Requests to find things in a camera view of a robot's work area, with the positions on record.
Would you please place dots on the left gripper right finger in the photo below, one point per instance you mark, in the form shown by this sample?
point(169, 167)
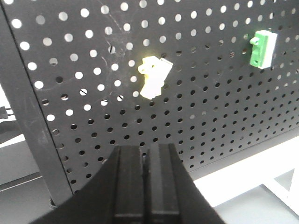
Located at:
point(171, 195)

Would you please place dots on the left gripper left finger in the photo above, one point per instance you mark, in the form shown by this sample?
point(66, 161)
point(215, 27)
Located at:
point(115, 194)

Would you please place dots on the white height-adjustable desk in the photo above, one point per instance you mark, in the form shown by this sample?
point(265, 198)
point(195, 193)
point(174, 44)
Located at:
point(261, 189)

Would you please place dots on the black perforated pegboard panel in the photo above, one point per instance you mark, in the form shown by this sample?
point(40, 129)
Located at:
point(212, 77)

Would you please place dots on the yellow toggle switch left view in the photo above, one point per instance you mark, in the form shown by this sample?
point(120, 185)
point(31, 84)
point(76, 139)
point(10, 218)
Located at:
point(155, 72)

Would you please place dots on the green toggle switch left view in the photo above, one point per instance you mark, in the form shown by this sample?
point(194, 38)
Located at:
point(263, 45)

